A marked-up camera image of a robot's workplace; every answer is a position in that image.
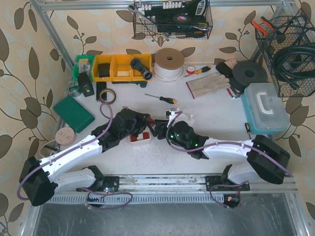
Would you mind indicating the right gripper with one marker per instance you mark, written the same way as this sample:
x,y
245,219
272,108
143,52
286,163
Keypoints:
x,y
162,128

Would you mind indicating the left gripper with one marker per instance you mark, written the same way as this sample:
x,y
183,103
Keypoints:
x,y
143,121

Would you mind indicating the white spring tray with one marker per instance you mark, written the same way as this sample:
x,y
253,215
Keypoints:
x,y
140,141

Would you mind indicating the large red spring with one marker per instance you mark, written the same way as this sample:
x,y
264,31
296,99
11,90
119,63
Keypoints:
x,y
146,135
151,122
133,138

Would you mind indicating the black orange screwdriver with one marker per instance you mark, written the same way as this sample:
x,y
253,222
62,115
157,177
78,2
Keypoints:
x,y
165,99

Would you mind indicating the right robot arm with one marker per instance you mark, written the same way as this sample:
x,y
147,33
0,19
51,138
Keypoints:
x,y
258,158

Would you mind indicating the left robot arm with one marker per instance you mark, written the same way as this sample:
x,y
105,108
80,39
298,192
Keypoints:
x,y
42,179

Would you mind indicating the large red spring in tray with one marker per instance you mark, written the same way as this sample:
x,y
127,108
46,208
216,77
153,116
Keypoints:
x,y
146,135

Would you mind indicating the brown packing tape roll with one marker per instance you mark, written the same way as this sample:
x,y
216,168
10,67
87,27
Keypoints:
x,y
107,96

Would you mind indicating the grey pipe fitting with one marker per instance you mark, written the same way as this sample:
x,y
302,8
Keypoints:
x,y
137,65

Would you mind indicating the yellow storage bin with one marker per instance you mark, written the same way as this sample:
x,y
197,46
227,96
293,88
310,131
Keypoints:
x,y
119,67

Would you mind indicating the red tape roll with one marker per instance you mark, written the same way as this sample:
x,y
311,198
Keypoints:
x,y
190,69

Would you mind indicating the black device with label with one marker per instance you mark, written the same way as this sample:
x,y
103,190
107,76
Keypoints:
x,y
85,84

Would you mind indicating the small yellow black screwdriver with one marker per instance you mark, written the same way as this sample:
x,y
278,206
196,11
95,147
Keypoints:
x,y
199,71

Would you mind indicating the green sanding block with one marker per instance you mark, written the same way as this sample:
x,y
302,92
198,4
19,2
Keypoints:
x,y
74,114

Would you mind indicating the small glass jar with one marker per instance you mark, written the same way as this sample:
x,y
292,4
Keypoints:
x,y
73,89

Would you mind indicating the beige work glove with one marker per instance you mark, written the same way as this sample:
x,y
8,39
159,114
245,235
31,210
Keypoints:
x,y
208,84

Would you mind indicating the green storage bin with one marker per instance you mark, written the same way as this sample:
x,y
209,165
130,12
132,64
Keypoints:
x,y
83,64

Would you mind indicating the round beige power socket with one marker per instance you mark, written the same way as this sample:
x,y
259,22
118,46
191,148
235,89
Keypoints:
x,y
65,136

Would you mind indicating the black brush block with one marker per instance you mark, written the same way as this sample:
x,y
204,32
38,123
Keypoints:
x,y
225,68

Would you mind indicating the black spool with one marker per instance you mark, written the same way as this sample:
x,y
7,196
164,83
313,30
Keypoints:
x,y
246,72

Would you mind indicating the clear teal toolbox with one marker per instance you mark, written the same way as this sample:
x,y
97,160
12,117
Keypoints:
x,y
264,110

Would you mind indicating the white peg base plate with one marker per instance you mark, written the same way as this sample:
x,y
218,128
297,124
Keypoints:
x,y
188,118

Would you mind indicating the white cable spool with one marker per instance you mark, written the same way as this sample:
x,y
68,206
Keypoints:
x,y
169,65

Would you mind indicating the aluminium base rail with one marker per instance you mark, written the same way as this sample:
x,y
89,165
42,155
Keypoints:
x,y
187,183

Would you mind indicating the wire basket with tools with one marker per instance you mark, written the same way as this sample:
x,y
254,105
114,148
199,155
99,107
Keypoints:
x,y
172,19

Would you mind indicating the orange handled pliers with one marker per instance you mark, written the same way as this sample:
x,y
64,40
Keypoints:
x,y
260,28

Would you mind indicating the wire basket with cables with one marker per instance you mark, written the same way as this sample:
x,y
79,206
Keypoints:
x,y
290,55

